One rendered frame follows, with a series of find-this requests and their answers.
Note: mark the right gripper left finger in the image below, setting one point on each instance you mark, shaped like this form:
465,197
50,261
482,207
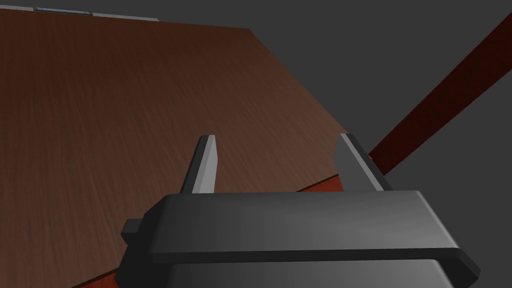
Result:
204,168

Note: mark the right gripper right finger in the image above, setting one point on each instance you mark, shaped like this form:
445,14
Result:
358,168

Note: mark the grey metal door hinge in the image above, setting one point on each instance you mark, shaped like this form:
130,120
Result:
62,11

